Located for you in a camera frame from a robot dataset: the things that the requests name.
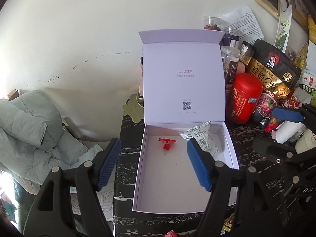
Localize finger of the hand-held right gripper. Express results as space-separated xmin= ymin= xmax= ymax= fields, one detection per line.
xmin=252 ymin=137 xmax=316 ymax=178
xmin=272 ymin=102 xmax=316 ymax=129

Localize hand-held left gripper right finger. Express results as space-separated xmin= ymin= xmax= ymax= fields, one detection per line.
xmin=186 ymin=138 xmax=280 ymax=237

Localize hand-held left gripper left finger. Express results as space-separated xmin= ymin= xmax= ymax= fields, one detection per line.
xmin=23 ymin=138 xmax=122 ymax=237

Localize white gift box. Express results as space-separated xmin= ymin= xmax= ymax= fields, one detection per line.
xmin=132 ymin=30 xmax=240 ymax=214

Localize white paper wrapper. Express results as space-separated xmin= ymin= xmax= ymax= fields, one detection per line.
xmin=275 ymin=121 xmax=307 ymax=144

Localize dark berry cereal bag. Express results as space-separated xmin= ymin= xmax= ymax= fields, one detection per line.
xmin=252 ymin=92 xmax=279 ymax=126

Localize white printed bread packet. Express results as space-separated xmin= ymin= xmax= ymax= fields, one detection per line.
xmin=179 ymin=121 xmax=224 ymax=157

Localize white cup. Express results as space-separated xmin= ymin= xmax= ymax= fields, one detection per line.
xmin=295 ymin=128 xmax=316 ymax=155

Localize leaf print cloth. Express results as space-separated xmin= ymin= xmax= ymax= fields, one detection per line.
xmin=69 ymin=173 xmax=116 ymax=223

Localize red hair clip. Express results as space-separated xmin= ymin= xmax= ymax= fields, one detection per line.
xmin=158 ymin=138 xmax=177 ymax=151

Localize green and white carton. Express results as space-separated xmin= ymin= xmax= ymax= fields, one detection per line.
xmin=300 ymin=70 xmax=316 ymax=97

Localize black and gold oat bag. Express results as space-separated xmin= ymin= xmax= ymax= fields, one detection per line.
xmin=247 ymin=39 xmax=302 ymax=99

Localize red canister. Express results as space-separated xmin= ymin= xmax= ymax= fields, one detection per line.
xmin=227 ymin=73 xmax=263 ymax=124

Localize green bear-shaped coaster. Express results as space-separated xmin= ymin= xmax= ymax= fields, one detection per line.
xmin=123 ymin=92 xmax=144 ymax=123

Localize small snack wrappers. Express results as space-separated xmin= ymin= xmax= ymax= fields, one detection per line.
xmin=221 ymin=213 xmax=235 ymax=236

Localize dark jar with gold print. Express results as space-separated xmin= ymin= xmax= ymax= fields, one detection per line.
xmin=239 ymin=41 xmax=255 ymax=63

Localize tall clear jar dark label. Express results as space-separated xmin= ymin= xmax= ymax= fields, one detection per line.
xmin=221 ymin=46 xmax=240 ymax=89

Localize light green puffer jacket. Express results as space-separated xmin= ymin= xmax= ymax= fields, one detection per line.
xmin=0 ymin=89 xmax=104 ymax=193

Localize green and white tall packet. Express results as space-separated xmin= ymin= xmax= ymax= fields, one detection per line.
xmin=275 ymin=5 xmax=293 ymax=52

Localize white bottle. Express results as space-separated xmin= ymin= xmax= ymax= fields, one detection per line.
xmin=139 ymin=57 xmax=145 ymax=104

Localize clear jar with dark label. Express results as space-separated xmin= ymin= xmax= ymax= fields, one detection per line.
xmin=223 ymin=26 xmax=241 ymax=48

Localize printed paper sheet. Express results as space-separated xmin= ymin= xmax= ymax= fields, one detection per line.
xmin=220 ymin=6 xmax=264 ymax=43

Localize clear jar of dried flowers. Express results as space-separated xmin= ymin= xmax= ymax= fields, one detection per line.
xmin=204 ymin=15 xmax=222 ymax=31

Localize dark picture frame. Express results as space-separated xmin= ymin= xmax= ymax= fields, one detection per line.
xmin=283 ymin=0 xmax=309 ymax=29

